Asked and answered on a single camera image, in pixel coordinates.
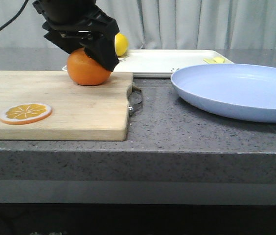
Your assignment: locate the wooden cutting board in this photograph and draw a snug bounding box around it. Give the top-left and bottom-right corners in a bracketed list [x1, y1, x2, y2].
[0, 70, 133, 141]

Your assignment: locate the orange slice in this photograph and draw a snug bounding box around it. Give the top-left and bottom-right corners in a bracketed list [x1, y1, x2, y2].
[0, 103, 52, 125]

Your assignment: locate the black cable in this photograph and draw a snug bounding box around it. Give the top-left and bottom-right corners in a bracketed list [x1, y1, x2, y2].
[0, 0, 29, 45]

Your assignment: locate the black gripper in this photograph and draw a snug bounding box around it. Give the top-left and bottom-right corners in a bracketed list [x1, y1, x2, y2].
[32, 0, 119, 71]

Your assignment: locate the cream white tray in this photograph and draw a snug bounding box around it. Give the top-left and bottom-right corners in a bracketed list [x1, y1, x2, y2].
[62, 49, 234, 78]

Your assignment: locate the yellow-green item on tray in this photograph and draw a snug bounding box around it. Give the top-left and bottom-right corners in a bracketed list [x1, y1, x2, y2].
[203, 57, 225, 64]

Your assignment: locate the grey curtain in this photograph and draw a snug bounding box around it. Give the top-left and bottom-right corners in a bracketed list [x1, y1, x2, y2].
[0, 0, 276, 49]

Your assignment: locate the yellow lemon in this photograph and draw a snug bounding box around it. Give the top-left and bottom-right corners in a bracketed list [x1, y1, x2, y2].
[115, 33, 129, 57]

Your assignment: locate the orange fruit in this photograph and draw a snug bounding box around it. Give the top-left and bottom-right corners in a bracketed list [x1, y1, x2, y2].
[67, 48, 112, 86]

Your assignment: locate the metal cutting board handle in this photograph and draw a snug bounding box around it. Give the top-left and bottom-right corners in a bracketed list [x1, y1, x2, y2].
[128, 84, 143, 116]

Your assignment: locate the light blue plate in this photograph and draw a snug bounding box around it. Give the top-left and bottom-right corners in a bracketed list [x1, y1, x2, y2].
[171, 64, 276, 123]

